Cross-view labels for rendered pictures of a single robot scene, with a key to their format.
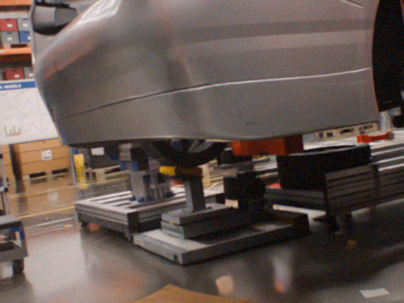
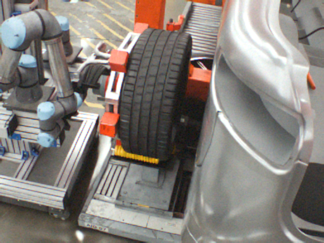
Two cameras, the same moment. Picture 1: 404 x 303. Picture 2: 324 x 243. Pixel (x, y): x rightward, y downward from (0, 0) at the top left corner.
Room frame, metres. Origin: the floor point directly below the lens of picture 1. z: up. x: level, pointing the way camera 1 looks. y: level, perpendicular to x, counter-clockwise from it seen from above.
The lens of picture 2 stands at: (2.74, 1.40, 1.94)
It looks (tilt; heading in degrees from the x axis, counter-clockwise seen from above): 38 degrees down; 304
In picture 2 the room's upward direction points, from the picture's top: 6 degrees clockwise
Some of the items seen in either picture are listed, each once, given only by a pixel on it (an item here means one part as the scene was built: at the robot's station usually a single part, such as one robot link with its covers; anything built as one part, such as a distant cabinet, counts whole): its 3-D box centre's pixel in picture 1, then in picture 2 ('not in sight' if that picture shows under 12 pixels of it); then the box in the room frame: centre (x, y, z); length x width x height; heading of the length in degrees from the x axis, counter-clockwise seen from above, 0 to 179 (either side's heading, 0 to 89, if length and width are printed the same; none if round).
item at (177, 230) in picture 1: (205, 221); (152, 181); (3.69, 0.03, 0.13); 0.50 x 0.36 x 0.10; 116
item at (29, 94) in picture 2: not in sight; (28, 87); (4.18, 0.53, 0.87); 0.15 x 0.15 x 0.10
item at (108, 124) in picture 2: not in sight; (109, 124); (3.68, 0.43, 0.85); 0.09 x 0.08 x 0.07; 116
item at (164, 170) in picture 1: (170, 170); (137, 154); (3.68, 0.22, 0.51); 0.29 x 0.06 x 0.06; 26
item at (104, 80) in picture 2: not in sight; (114, 85); (3.88, 0.18, 0.85); 0.21 x 0.14 x 0.14; 26
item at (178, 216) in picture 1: (194, 196); (152, 166); (3.67, 0.08, 0.32); 0.40 x 0.30 x 0.28; 116
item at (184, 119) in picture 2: (248, 196); (175, 139); (3.75, -0.29, 0.26); 0.42 x 0.18 x 0.35; 26
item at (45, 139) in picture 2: not in sight; (48, 133); (3.82, 0.68, 0.85); 0.11 x 0.08 x 0.09; 116
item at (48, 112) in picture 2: not in sight; (49, 114); (3.82, 0.66, 0.95); 0.11 x 0.08 x 0.11; 88
